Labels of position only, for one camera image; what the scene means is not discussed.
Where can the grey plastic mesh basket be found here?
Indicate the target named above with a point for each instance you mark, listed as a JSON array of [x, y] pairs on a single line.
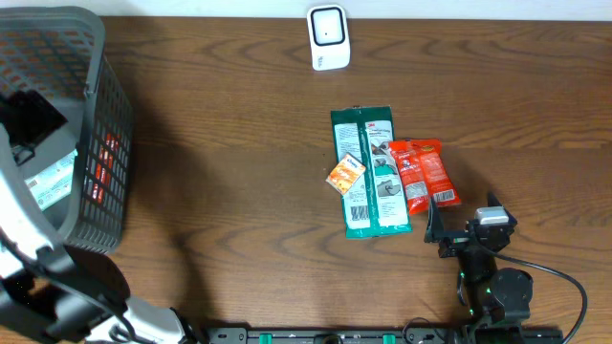
[[78, 176]]

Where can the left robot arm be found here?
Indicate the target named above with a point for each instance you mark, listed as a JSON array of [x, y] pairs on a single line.
[[50, 292]]

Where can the mint green wipes pack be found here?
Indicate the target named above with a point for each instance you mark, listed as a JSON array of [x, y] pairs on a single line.
[[53, 183]]

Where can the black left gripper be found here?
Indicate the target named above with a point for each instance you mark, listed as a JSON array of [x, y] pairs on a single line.
[[33, 108]]

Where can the orange-red snack bag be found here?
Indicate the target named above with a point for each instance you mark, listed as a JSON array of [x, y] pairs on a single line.
[[423, 174]]

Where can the green 3M wipes package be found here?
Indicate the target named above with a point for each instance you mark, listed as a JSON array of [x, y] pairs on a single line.
[[375, 206]]

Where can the red stick packet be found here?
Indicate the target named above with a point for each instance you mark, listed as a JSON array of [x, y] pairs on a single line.
[[106, 158]]

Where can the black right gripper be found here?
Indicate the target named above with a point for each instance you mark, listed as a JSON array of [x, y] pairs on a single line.
[[455, 240]]

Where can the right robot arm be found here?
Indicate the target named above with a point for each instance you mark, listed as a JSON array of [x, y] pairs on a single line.
[[498, 298]]

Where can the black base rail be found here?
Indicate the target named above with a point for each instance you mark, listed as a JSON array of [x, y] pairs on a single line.
[[415, 335]]

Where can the white barcode scanner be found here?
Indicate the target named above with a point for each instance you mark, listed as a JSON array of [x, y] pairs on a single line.
[[329, 37]]

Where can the orange Kleenex tissue pack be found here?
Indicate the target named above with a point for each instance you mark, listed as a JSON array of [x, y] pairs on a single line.
[[345, 174]]

